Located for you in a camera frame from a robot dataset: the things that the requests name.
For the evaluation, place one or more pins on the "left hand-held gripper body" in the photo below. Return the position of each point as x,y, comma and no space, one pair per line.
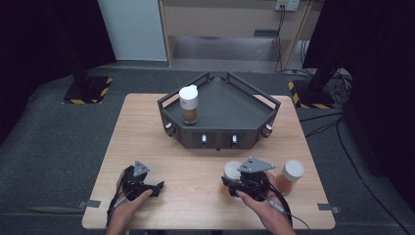
135,182

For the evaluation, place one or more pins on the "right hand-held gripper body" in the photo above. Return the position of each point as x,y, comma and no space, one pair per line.
254,184

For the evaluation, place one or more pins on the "orange spice jar white lid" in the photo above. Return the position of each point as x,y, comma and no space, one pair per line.
231,169

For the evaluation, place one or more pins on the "red spice jar white lid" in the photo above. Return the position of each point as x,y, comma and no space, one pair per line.
290,173

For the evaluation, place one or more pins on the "black corner rack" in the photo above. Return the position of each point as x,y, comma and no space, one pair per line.
225,107

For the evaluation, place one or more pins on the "jar with light brown contents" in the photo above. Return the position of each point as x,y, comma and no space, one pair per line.
189,104

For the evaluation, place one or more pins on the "person's right hand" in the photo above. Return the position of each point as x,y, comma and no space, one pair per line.
267,209

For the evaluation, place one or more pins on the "person's left hand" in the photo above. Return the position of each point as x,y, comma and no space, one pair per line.
122,212

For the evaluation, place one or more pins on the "black stand with striped base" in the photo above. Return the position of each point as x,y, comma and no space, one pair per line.
313,94
86,91

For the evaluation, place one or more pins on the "white panel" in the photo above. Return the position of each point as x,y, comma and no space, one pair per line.
130,29

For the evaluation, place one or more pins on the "black curtain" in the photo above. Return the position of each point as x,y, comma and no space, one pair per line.
381,65
39,49

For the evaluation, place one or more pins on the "grey table bracket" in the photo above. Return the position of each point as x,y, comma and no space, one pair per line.
329,208
89,204

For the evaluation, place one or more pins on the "white wall socket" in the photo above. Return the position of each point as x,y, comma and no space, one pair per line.
287,4

